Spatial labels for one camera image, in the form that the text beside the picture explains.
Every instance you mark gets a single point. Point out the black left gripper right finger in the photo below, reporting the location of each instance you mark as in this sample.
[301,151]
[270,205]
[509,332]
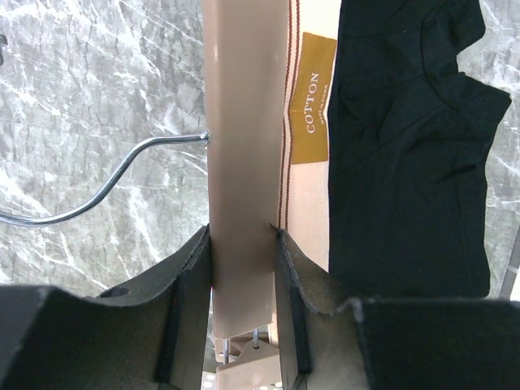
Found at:
[329,339]

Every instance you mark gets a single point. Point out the black underwear beige waistband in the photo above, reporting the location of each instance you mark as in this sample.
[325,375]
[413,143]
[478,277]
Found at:
[408,139]

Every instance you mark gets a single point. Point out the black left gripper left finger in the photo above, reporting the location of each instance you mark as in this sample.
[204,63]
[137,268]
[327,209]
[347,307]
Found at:
[146,333]

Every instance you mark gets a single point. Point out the beige clip hanger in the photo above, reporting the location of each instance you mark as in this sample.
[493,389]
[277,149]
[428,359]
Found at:
[245,52]

